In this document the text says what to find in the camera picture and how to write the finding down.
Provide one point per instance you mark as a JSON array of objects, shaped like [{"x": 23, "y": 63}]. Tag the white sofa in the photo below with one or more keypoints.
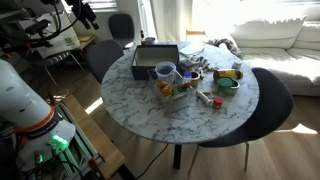
[{"x": 293, "y": 63}]

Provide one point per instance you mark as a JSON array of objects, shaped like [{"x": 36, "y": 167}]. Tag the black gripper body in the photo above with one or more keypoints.
[{"x": 80, "y": 8}]

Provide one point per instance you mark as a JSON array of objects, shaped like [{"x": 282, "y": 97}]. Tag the small jar red cap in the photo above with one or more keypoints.
[{"x": 217, "y": 102}]

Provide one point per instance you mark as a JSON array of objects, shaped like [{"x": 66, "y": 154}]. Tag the black table leg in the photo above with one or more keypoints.
[{"x": 177, "y": 156}]

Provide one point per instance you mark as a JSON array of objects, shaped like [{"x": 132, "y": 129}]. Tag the dark round jar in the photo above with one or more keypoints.
[{"x": 195, "y": 80}]

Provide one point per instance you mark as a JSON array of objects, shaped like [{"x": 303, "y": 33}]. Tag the clear plastic container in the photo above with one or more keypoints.
[{"x": 173, "y": 98}]

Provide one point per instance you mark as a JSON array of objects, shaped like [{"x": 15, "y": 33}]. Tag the dark grey chair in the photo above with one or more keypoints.
[
  {"x": 103, "y": 56},
  {"x": 120, "y": 28}
]

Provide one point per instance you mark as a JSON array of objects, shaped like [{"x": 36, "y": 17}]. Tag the metal bowl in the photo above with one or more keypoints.
[{"x": 232, "y": 90}]

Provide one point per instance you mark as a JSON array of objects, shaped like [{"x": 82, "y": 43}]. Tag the wooden platform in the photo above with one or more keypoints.
[{"x": 96, "y": 136}]

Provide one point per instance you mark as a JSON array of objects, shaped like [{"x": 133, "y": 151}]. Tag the white curtain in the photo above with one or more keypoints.
[{"x": 171, "y": 20}]

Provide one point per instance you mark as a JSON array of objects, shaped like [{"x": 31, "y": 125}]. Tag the white fringed pillow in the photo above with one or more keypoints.
[{"x": 266, "y": 33}]

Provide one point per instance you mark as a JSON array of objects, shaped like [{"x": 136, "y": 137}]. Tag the white tube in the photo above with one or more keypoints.
[{"x": 204, "y": 98}]

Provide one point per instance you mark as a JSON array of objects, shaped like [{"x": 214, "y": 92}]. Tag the red green toy food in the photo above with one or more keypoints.
[{"x": 183, "y": 87}]

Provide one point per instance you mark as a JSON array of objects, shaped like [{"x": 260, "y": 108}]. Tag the grey patterned blanket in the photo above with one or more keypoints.
[{"x": 228, "y": 45}]

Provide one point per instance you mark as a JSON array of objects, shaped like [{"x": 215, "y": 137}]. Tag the small bottle blue cap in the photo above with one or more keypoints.
[{"x": 187, "y": 77}]

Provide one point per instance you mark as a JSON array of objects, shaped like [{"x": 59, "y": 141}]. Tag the wooden side furniture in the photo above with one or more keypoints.
[{"x": 195, "y": 33}]

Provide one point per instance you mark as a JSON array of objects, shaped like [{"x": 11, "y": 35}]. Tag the orange toy fruit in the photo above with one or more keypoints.
[{"x": 166, "y": 89}]

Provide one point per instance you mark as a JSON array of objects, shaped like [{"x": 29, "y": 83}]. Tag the green round lid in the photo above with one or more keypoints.
[{"x": 226, "y": 82}]

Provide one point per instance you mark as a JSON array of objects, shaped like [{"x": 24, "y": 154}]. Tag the metal robot mount frame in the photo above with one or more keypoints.
[{"x": 78, "y": 153}]

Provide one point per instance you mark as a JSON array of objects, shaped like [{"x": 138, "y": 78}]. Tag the dark blue cardboard box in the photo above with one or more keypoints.
[{"x": 146, "y": 56}]

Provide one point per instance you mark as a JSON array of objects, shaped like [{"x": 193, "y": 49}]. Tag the small white bottle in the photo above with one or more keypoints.
[{"x": 237, "y": 65}]

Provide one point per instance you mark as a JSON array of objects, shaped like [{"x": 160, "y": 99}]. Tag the yellow mustard bottle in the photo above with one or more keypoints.
[{"x": 229, "y": 74}]

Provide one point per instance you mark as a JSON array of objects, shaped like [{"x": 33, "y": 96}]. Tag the grey striped cloth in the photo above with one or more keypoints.
[{"x": 196, "y": 62}]

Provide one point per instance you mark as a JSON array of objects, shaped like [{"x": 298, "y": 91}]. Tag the brown sauce bottle red cap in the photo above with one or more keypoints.
[{"x": 142, "y": 37}]

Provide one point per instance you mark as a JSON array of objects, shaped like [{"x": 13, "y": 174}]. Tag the dark chair metal legs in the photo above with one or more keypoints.
[{"x": 270, "y": 106}]

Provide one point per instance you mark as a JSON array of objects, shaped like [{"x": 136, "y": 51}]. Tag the clear plastic measuring cup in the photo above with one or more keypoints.
[{"x": 165, "y": 71}]

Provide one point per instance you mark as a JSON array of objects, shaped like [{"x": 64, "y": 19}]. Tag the white bag green logo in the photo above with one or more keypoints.
[{"x": 63, "y": 40}]

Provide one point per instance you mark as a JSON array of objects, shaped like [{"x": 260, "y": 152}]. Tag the black camera on stand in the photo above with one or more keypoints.
[{"x": 37, "y": 26}]

